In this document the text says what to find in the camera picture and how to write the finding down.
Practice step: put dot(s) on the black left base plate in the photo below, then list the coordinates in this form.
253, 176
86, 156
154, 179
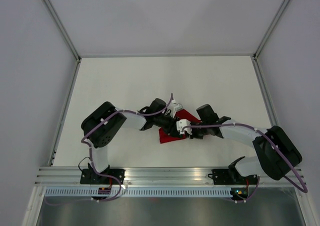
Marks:
89, 177

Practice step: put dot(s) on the white slotted cable duct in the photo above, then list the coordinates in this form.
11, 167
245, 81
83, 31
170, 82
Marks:
156, 192

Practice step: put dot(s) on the aluminium front rail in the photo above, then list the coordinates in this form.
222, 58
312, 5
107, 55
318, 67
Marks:
133, 176

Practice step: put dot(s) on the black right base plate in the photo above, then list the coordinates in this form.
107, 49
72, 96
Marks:
231, 177

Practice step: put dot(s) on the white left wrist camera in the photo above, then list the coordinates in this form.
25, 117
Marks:
176, 107

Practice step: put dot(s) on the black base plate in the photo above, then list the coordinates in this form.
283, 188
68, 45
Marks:
231, 177
89, 177

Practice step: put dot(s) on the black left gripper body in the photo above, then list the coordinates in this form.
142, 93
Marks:
166, 122

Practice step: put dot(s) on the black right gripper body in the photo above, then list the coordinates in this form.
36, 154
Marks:
198, 132

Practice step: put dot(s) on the red cloth napkin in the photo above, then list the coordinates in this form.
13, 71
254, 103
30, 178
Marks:
182, 114

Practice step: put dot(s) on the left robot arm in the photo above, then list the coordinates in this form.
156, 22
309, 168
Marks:
101, 126

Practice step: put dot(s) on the aluminium frame post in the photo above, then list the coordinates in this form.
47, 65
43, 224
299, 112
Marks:
64, 34
272, 26

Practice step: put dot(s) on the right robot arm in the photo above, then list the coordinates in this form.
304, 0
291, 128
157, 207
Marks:
275, 154

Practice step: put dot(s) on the left aluminium frame post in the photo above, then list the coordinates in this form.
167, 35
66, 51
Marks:
64, 34

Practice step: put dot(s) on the right aluminium frame post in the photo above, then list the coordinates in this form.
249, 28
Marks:
272, 26

